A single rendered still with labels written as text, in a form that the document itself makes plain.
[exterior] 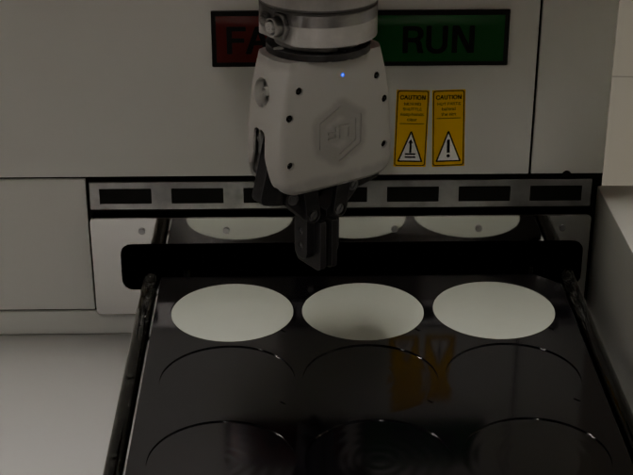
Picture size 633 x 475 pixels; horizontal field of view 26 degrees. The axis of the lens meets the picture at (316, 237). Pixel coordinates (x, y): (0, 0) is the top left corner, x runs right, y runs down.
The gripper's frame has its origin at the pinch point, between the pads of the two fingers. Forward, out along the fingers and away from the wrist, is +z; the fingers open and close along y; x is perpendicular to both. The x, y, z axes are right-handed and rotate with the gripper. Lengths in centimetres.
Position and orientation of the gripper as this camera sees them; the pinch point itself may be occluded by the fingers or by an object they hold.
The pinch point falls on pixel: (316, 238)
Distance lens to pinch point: 103.9
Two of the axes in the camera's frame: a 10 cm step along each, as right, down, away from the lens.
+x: -5.7, -3.4, 7.5
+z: -0.1, 9.1, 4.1
